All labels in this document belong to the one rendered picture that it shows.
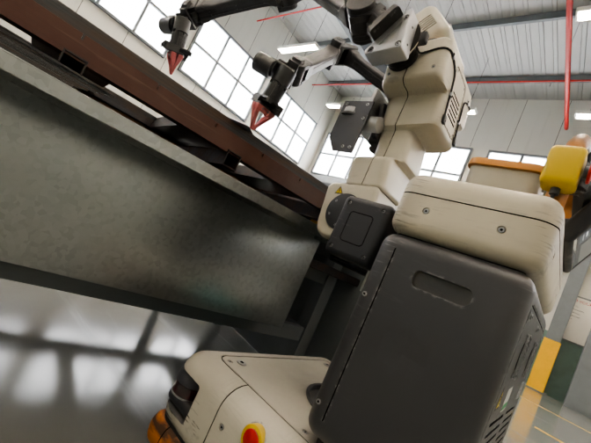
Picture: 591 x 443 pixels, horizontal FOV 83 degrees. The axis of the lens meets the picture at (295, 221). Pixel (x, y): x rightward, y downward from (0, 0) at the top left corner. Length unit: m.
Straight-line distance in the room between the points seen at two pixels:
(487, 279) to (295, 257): 0.77
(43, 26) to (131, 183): 0.36
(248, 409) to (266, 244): 0.56
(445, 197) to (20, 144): 0.85
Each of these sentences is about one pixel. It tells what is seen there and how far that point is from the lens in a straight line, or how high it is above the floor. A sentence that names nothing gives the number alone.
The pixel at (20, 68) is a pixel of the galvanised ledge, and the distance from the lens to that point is 0.76.
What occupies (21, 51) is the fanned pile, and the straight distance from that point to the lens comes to 0.84.
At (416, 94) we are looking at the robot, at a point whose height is 1.10.
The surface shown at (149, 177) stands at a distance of 0.95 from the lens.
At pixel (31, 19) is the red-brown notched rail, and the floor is 0.79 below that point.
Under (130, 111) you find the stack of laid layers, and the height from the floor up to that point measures 0.83.
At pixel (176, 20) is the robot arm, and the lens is 1.49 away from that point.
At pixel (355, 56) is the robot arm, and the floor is 1.37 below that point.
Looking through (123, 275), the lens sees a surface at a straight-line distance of 0.99.
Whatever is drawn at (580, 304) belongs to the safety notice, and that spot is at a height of 2.10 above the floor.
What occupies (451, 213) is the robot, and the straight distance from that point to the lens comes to 0.62.
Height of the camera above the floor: 0.58
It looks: 5 degrees up
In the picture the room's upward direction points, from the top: 24 degrees clockwise
